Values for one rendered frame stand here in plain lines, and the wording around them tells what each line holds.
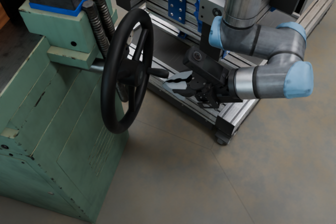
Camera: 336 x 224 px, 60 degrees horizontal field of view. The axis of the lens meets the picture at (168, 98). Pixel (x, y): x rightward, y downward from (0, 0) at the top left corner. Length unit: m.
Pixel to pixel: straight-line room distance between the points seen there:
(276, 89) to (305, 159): 0.97
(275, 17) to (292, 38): 1.15
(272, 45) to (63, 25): 0.45
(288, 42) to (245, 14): 0.12
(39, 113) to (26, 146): 0.08
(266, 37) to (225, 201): 0.88
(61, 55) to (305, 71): 0.51
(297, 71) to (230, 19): 0.18
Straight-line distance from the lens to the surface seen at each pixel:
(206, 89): 0.70
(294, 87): 0.64
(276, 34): 0.71
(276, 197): 1.47
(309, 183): 1.55
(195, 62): 0.66
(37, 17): 0.65
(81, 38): 0.63
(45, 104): 0.73
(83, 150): 1.00
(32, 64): 0.66
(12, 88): 0.63
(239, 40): 0.70
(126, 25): 0.58
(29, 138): 0.72
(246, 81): 0.66
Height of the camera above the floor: 1.33
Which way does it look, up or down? 55 degrees down
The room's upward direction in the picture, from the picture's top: straight up
